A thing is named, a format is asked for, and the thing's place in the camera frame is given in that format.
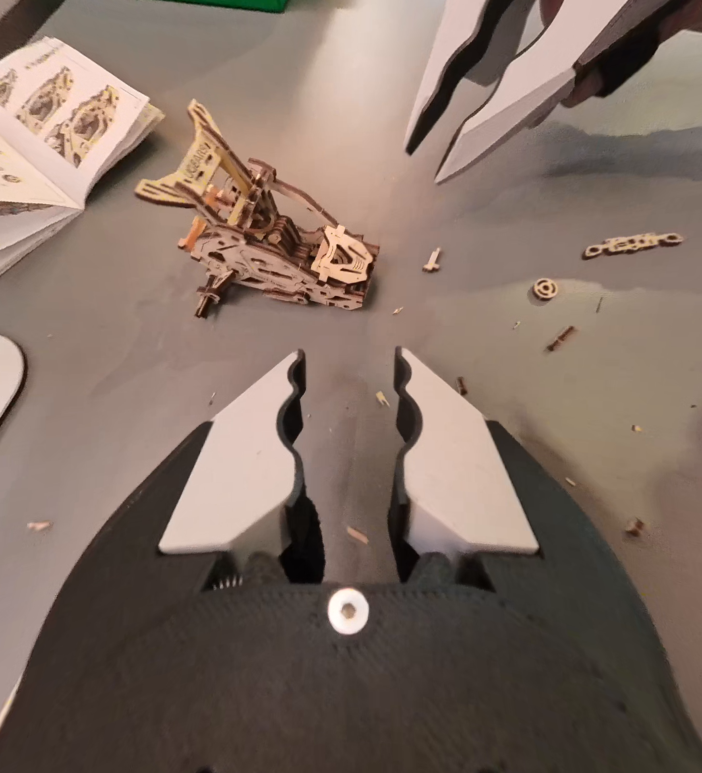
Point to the white instruction booklet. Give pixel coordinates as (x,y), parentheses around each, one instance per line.
(24,157)

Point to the pointed pale wooden offcut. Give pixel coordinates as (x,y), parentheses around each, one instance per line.
(39,525)

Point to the green plastic bin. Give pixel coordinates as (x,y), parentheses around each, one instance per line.
(266,5)

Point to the long holed wooden strip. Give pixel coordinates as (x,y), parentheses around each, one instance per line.
(595,249)

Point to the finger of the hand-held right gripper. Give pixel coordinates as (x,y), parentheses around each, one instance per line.
(544,78)
(447,48)

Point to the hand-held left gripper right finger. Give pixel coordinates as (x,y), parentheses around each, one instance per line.
(465,483)

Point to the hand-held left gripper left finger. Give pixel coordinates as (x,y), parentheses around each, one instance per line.
(230,483)

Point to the small wooden bar part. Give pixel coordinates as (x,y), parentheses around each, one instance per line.
(561,338)

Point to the small T-shaped wooden piece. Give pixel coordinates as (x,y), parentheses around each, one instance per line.
(432,261)

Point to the round wooden wheel part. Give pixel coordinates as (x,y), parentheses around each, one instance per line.
(534,290)

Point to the wooden model car chassis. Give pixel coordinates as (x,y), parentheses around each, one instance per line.
(266,259)

